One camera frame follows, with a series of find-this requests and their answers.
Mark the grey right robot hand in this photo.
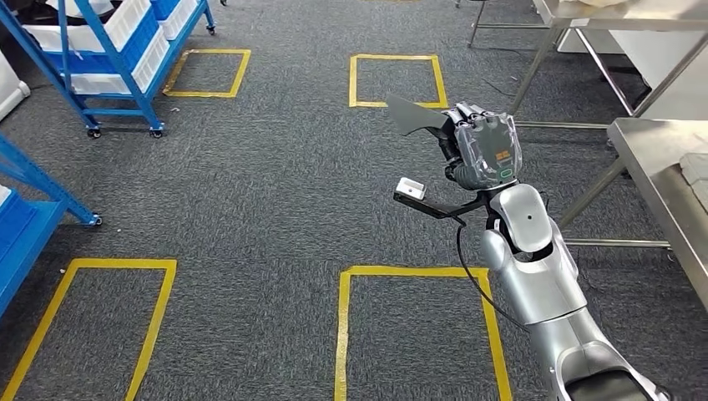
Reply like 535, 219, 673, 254
439, 101, 523, 192

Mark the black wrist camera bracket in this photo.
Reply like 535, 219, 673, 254
393, 190, 491, 221

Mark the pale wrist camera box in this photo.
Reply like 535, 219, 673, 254
395, 176, 427, 201

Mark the white cabinet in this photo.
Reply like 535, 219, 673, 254
555, 28, 708, 120

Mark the large blue metal shelf rack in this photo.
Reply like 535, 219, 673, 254
0, 132, 104, 322

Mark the black car part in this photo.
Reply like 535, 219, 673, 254
0, 0, 123, 26

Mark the white plastic bin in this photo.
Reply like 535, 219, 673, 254
22, 0, 153, 53
68, 28, 171, 95
160, 0, 200, 40

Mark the steel workbench table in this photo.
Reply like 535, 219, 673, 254
555, 117, 708, 314

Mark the blue plastic bin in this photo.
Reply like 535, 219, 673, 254
43, 8, 161, 76
149, 0, 184, 20

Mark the white car part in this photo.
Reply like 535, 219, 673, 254
47, 0, 114, 18

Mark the long black plastic part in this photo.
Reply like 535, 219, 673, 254
385, 93, 450, 137

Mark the blue wheeled shelf rack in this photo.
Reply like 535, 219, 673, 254
0, 0, 217, 140

